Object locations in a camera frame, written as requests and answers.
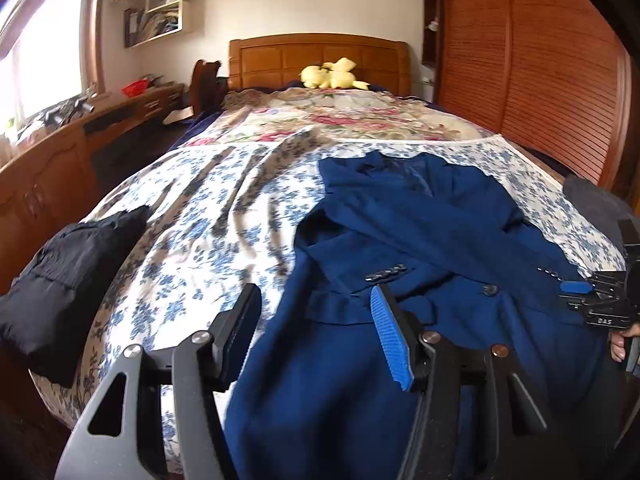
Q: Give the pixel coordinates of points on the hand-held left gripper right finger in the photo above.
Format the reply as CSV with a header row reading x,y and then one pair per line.
x,y
392,345

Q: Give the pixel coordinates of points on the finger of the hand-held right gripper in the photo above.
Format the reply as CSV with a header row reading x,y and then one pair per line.
x,y
579,303
575,288

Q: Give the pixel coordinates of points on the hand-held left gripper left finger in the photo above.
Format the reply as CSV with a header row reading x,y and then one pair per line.
x,y
240,340

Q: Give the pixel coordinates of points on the blue suit jacket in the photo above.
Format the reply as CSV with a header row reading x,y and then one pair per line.
x,y
450,240

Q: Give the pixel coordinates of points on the person's right hand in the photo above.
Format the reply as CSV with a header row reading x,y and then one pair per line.
x,y
618,347

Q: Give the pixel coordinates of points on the blue floral bedsheet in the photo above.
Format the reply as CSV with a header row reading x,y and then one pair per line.
x,y
200,220

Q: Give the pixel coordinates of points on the black folded garment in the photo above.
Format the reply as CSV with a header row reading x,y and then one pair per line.
x,y
55,280

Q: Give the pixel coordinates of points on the pink floral quilt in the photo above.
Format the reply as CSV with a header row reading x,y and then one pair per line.
x,y
350,120

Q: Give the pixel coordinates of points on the wooden louvered wardrobe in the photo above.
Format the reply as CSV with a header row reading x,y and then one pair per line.
x,y
525,60

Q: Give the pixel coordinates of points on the long wooden desk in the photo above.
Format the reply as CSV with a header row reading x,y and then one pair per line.
x,y
50,175

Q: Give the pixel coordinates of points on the wooden chair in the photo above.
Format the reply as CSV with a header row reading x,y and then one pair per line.
x,y
202,85

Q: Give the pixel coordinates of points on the red bowl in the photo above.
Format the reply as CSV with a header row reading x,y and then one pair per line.
x,y
135,90

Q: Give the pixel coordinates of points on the yellow plush toy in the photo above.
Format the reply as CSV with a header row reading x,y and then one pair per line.
x,y
325,77

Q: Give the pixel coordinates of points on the wooden bed headboard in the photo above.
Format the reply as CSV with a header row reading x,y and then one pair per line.
x,y
270,60

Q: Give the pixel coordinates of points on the black metal device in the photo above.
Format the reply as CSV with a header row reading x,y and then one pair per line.
x,y
75,107

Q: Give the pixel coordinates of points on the stack of papers and books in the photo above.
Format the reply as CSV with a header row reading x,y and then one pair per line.
x,y
155,25

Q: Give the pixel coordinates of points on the wooden framed window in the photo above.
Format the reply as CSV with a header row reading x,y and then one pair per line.
x,y
45,60

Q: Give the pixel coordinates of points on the white wall shelf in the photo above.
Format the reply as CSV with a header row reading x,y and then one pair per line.
x,y
187,15

